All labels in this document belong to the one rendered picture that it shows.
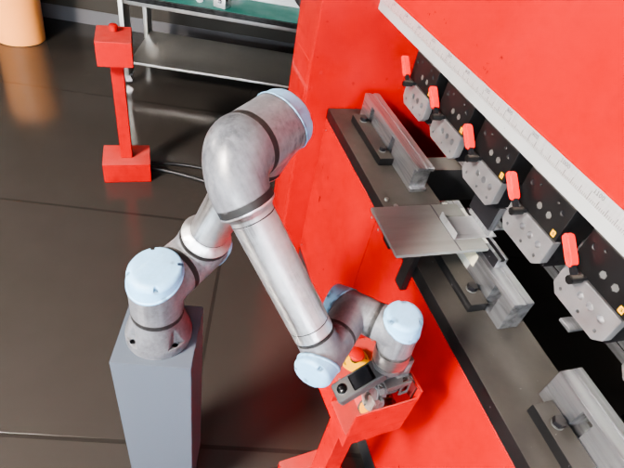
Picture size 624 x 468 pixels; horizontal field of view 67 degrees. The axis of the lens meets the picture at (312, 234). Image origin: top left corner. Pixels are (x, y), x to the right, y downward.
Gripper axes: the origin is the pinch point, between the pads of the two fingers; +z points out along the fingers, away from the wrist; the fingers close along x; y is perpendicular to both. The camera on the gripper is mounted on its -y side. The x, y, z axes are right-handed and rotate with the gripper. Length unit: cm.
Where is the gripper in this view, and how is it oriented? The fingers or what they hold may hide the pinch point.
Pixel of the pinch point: (365, 406)
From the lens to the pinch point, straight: 120.4
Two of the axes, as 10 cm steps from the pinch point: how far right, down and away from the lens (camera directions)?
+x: -3.5, -6.7, 6.6
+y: 9.3, -1.9, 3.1
